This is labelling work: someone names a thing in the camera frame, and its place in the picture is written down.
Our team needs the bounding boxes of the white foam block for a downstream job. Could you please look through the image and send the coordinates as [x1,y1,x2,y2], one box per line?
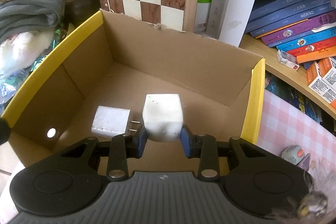
[142,94,183,142]

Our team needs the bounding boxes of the small red white box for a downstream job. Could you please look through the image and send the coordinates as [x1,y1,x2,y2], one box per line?
[277,50,299,71]

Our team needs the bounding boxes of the lower orange white box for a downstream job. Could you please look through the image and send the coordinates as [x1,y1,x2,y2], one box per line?
[306,61,335,109]

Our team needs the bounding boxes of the green lidded cup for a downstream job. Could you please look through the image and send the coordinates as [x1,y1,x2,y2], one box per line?
[194,0,212,33]

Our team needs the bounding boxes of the pink cartoon desk mat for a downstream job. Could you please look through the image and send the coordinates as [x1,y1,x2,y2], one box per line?
[257,90,336,173]

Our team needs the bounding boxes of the white plush toy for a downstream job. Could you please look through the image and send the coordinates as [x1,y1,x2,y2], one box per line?
[1,28,54,75]

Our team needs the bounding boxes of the yellow cardboard box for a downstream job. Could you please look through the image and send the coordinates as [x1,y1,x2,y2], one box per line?
[1,11,265,173]

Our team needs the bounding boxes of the grey folded blanket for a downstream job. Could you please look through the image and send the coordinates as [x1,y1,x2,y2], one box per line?
[1,0,64,42]

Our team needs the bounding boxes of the purple toy truck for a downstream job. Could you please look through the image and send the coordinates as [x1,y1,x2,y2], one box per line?
[281,145,311,171]

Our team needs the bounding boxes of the white power adapter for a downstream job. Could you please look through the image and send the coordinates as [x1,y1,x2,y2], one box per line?
[91,106,141,138]

